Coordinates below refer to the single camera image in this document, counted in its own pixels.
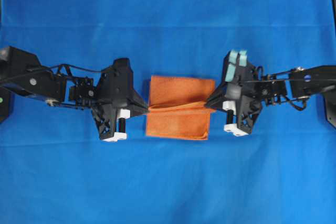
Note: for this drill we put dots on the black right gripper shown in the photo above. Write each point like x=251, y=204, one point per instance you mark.
x=242, y=110

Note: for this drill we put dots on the blue table cloth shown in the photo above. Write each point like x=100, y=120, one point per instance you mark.
x=54, y=168

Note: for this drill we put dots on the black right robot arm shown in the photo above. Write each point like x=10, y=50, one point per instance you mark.
x=243, y=92

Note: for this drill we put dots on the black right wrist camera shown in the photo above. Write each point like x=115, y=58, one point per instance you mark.
x=237, y=68

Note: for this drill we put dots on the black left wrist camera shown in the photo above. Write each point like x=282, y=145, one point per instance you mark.
x=116, y=81

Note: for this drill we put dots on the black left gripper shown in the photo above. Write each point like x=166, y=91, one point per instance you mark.
x=110, y=117

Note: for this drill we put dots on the orange towel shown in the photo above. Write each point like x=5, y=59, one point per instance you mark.
x=177, y=108

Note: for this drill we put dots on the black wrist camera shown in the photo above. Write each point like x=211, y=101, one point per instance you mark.
x=116, y=81
x=237, y=68

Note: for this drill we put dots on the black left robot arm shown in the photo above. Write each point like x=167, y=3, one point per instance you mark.
x=23, y=74

